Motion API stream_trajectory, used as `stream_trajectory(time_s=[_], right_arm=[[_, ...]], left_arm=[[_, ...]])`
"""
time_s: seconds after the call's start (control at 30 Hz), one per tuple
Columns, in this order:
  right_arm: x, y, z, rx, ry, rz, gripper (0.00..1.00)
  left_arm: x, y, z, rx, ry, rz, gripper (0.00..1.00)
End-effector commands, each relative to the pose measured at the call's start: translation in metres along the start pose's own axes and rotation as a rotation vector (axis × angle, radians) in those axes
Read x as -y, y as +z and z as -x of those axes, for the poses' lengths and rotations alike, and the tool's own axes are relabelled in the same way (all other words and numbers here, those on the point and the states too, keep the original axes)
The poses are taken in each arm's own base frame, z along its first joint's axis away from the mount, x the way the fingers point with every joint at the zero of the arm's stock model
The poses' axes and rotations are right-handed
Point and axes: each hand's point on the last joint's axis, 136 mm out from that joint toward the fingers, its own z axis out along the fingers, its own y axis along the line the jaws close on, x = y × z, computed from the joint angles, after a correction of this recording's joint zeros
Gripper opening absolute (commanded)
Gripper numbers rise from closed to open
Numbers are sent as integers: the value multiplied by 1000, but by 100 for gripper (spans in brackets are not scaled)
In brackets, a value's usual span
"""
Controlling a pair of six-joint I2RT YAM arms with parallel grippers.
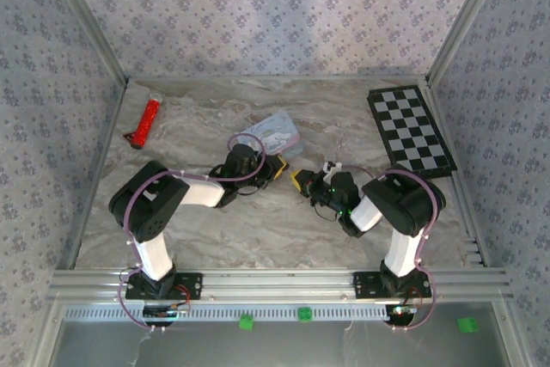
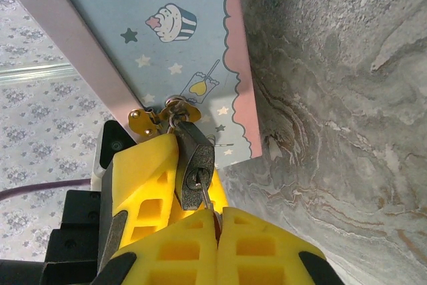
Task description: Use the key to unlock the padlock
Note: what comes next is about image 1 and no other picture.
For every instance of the aluminium frame post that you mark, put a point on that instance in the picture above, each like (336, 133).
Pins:
(86, 19)
(468, 19)

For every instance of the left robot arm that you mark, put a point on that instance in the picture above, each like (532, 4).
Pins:
(150, 199)

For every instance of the green plastic block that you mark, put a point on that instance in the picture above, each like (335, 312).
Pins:
(305, 314)
(467, 325)
(246, 323)

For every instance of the aluminium front rail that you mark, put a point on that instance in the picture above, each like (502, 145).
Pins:
(279, 285)

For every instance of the red glitter tube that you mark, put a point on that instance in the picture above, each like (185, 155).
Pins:
(148, 122)

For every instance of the clear plastic bag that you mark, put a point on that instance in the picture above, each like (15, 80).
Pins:
(273, 132)

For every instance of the black and white chessboard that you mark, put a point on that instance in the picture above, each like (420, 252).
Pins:
(408, 130)

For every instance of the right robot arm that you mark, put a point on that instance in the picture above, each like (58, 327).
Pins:
(404, 203)

